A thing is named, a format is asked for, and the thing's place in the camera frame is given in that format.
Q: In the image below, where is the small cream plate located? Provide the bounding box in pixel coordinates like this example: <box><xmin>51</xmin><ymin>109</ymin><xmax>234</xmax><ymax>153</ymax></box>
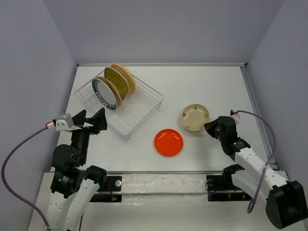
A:
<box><xmin>180</xmin><ymin>104</ymin><xmax>210</xmax><ymax>132</ymax></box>

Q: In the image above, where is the white green-rimmed plate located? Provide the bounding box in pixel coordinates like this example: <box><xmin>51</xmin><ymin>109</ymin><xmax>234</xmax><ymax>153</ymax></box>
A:
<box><xmin>91</xmin><ymin>77</ymin><xmax>117</xmax><ymax>111</ymax></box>

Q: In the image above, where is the beige floral plate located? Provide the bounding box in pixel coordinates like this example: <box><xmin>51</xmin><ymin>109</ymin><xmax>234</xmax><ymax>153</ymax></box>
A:
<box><xmin>102</xmin><ymin>77</ymin><xmax>122</xmax><ymax>107</ymax></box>

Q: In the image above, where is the white wire dish rack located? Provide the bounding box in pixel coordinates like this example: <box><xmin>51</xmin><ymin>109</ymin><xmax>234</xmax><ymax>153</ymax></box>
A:
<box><xmin>75</xmin><ymin>65</ymin><xmax>164</xmax><ymax>139</ymax></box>

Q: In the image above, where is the orange plate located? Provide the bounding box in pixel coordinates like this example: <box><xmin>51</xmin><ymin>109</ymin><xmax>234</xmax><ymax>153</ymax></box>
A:
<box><xmin>154</xmin><ymin>128</ymin><xmax>184</xmax><ymax>157</ymax></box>

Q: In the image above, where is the woven bamboo tray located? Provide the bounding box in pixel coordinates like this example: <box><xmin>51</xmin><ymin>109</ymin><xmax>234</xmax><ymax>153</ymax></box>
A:
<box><xmin>104</xmin><ymin>67</ymin><xmax>128</xmax><ymax>101</ymax></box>

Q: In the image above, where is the tan round plate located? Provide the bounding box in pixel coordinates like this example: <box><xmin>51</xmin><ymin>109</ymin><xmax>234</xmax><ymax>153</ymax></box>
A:
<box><xmin>110</xmin><ymin>64</ymin><xmax>137</xmax><ymax>94</ymax></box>

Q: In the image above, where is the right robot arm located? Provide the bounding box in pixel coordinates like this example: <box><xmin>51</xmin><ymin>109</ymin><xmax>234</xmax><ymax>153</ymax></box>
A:
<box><xmin>204</xmin><ymin>116</ymin><xmax>308</xmax><ymax>230</ymax></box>

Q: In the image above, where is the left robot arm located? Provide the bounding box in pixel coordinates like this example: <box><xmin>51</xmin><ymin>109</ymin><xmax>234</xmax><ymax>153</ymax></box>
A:
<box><xmin>46</xmin><ymin>108</ymin><xmax>107</xmax><ymax>231</ymax></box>

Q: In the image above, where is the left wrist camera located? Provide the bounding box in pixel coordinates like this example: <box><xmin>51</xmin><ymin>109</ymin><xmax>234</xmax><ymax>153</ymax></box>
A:
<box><xmin>55</xmin><ymin>114</ymin><xmax>74</xmax><ymax>131</ymax></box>

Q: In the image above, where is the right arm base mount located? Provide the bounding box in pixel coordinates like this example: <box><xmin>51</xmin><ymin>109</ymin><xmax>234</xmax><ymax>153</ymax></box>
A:
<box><xmin>205</xmin><ymin>175</ymin><xmax>251</xmax><ymax>202</ymax></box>

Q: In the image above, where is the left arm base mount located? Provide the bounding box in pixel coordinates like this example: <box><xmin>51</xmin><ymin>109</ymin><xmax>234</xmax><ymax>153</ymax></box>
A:
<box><xmin>90</xmin><ymin>175</ymin><xmax>122</xmax><ymax>203</ymax></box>

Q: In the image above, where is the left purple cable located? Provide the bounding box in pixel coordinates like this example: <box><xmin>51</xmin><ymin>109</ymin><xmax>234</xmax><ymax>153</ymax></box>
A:
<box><xmin>1</xmin><ymin>122</ymin><xmax>84</xmax><ymax>231</ymax></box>

